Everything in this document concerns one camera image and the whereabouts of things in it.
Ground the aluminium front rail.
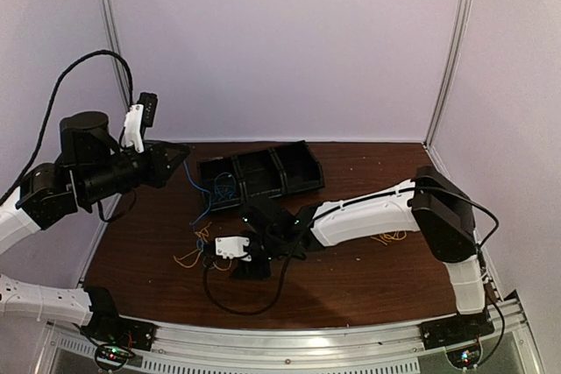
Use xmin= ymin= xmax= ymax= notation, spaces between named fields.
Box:
xmin=32 ymin=300 xmax=544 ymax=373

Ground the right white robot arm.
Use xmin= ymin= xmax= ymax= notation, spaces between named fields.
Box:
xmin=202 ymin=166 xmax=500 ymax=341

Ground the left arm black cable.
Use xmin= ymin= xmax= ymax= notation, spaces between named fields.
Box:
xmin=0 ymin=50 xmax=135 ymax=204

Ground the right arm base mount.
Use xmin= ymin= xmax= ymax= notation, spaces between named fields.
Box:
xmin=420 ymin=316 xmax=495 ymax=370

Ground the aluminium frame post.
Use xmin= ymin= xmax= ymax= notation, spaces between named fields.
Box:
xmin=99 ymin=0 xmax=135 ymax=113
xmin=423 ymin=0 xmax=472 ymax=151

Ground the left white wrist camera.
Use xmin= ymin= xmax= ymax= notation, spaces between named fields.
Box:
xmin=118 ymin=92 xmax=158 ymax=153

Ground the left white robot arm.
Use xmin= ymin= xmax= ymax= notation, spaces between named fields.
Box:
xmin=1 ymin=111 xmax=190 ymax=342

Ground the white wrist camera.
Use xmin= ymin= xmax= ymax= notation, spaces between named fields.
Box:
xmin=118 ymin=92 xmax=158 ymax=153
xmin=215 ymin=236 xmax=252 ymax=262

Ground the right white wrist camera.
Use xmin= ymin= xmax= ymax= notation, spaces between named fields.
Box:
xmin=215 ymin=236 xmax=252 ymax=262

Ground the black three-compartment bin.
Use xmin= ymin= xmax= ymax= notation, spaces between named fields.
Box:
xmin=196 ymin=140 xmax=325 ymax=213

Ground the right aluminium frame post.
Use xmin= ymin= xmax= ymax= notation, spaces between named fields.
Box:
xmin=423 ymin=0 xmax=472 ymax=151

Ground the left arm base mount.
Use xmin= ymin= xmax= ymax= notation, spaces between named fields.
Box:
xmin=75 ymin=318 xmax=157 ymax=372

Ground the left aluminium frame post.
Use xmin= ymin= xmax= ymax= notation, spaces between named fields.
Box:
xmin=99 ymin=0 xmax=135 ymax=113

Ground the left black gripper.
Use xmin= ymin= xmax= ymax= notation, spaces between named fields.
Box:
xmin=77 ymin=138 xmax=189 ymax=204

